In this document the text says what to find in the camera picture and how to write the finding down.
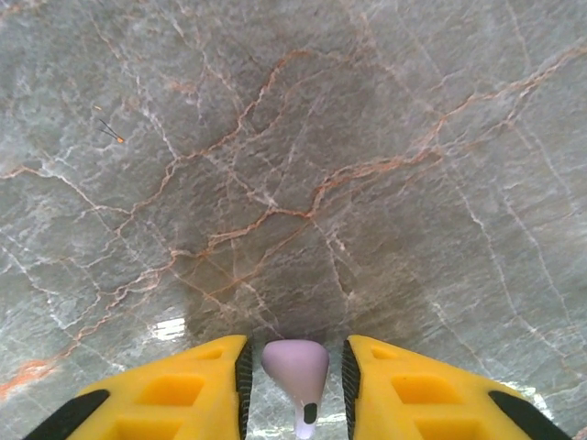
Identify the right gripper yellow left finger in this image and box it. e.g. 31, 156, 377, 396
22, 334, 255, 440

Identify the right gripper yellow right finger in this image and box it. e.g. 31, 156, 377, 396
340, 334, 574, 440

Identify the purple wireless earbud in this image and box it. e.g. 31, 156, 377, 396
260, 338, 331, 440

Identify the small wire scrap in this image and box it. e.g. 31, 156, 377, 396
98, 117, 126, 144

